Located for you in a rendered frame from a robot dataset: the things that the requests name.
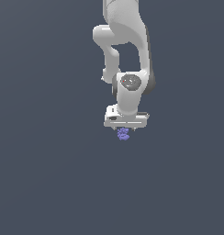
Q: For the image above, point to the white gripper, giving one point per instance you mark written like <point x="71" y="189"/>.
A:
<point x="125" y="120"/>

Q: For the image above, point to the small purple lumpy object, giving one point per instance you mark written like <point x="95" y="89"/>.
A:
<point x="123" y="134"/>

